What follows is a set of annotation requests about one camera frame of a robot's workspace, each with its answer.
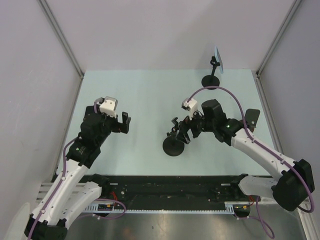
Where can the wooden base phone stand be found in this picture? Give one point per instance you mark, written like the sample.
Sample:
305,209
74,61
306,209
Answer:
251,118

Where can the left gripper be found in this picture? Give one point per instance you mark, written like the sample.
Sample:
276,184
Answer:
119,127

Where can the black stand with blue phone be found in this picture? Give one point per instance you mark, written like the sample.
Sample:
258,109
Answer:
211,80

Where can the light blue phone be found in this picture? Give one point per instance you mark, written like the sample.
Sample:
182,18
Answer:
219,62

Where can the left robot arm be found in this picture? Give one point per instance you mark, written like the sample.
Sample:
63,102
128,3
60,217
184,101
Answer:
56,212

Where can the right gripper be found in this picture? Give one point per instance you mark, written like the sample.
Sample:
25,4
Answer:
187,124

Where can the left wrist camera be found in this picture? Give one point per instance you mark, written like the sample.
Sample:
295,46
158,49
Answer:
109,106

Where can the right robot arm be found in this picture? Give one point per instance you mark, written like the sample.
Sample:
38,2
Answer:
291,180

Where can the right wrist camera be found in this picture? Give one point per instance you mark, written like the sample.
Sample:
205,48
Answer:
190,105

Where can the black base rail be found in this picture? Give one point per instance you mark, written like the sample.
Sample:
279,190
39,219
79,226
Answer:
177,193

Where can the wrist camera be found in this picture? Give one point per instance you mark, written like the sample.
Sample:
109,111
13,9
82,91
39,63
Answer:
190,105
109,106

